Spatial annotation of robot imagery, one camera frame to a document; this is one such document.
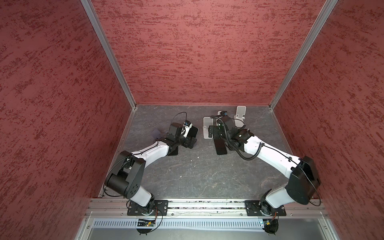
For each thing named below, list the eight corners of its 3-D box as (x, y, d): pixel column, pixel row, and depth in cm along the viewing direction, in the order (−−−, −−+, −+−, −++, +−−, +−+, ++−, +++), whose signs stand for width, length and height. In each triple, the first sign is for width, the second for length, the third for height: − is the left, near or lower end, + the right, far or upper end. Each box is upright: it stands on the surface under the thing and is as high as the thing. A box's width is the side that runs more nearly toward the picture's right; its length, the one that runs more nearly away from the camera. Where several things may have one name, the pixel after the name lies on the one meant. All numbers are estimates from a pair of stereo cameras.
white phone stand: (235, 126, 109) (239, 117, 101) (233, 115, 117) (236, 105, 108) (244, 126, 110) (249, 117, 101) (241, 115, 117) (245, 105, 108)
